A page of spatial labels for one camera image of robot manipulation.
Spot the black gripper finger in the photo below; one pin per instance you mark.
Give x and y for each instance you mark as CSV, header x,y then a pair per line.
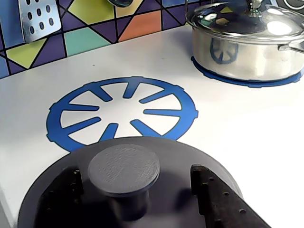
x,y
218,206
61,204

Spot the metal slotted toy spatula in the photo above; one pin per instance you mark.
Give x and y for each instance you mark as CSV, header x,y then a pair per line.
x,y
35,20

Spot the stainless steel toy pot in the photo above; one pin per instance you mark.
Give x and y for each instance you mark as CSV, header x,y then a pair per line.
x,y
249,64

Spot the metal toy ladle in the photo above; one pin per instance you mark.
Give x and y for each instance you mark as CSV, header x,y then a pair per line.
x,y
120,2

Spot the blue wooden toy kitchen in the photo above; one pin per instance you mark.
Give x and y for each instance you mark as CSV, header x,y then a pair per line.
x,y
237,130

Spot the shiny steel pot lid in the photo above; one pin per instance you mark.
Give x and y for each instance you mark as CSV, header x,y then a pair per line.
x,y
237,26

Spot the gray round lid with knob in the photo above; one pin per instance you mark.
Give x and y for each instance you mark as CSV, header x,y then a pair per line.
x,y
123,166

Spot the blue printed stove burner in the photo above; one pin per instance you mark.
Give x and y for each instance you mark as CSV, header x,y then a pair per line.
x,y
57,118
225,79

